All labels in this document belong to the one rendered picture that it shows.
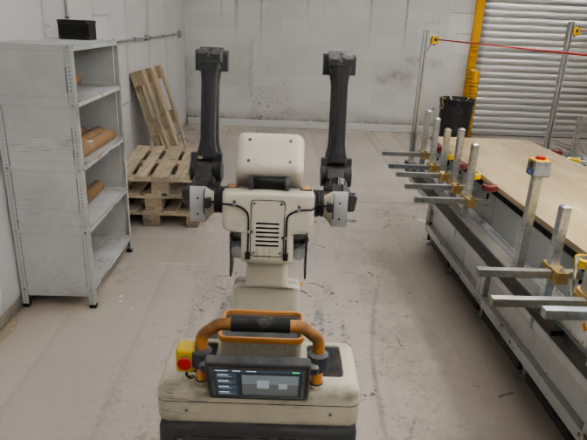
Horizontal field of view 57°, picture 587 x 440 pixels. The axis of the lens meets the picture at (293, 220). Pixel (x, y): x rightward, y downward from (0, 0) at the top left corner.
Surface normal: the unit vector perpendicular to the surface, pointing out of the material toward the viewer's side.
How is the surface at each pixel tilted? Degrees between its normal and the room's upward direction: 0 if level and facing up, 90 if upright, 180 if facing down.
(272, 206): 82
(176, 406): 90
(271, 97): 90
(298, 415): 90
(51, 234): 90
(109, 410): 0
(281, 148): 47
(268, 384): 115
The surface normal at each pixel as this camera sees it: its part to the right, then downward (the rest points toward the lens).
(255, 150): 0.03, -0.38
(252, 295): 0.01, 0.21
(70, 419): 0.04, -0.94
